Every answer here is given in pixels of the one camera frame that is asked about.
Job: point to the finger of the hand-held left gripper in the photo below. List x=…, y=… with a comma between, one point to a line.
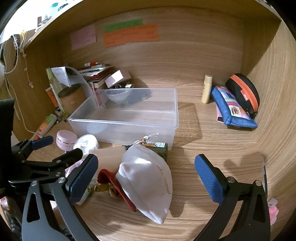
x=67, y=158
x=42, y=141

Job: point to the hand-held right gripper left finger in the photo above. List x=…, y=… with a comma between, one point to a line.
x=83, y=179

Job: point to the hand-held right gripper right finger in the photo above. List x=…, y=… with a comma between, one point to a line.
x=208, y=179

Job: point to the pink round jar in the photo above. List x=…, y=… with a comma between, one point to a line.
x=66, y=139

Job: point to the white lidded plastic tub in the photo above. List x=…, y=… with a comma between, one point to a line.
x=86, y=141

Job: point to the dark green bottle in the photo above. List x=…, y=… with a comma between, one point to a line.
x=161, y=150

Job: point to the clear plastic container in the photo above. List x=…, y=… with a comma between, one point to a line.
x=129, y=115

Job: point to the orange and green tube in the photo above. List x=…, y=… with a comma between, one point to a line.
x=45, y=125

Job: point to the gold foil wrapper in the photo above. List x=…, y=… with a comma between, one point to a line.
x=105, y=188

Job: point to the beige paper card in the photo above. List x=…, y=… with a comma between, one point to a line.
x=108, y=158

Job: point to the orange carton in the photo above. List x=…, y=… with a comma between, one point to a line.
x=51, y=97

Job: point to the brown cylindrical jar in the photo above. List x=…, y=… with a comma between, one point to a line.
x=71, y=100

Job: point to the green spray bottle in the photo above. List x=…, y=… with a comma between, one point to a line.
x=52, y=80

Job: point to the white handwritten paper slip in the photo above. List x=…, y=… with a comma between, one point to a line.
x=61, y=75

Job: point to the clear acrylic stand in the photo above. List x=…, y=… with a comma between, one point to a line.
x=85, y=83

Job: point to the pink and white fluffy item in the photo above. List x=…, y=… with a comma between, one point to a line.
x=274, y=212

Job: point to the blue patchwork pouch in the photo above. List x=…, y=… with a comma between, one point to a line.
x=229, y=109

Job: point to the white bowl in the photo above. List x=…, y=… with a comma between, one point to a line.
x=118, y=96

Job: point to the stack of books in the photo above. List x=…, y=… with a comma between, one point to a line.
x=94, y=74

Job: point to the cream lotion bottle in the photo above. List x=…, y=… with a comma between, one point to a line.
x=206, y=92

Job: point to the red and white pen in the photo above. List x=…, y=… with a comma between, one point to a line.
x=93, y=63

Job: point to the small white box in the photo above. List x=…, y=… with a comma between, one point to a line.
x=116, y=77

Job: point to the black case with orange zipper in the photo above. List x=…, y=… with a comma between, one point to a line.
x=240, y=88

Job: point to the pink paper note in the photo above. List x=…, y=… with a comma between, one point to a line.
x=83, y=37

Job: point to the orange paper note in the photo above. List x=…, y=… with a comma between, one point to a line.
x=131, y=38

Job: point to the green paper note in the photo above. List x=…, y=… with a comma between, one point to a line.
x=122, y=25

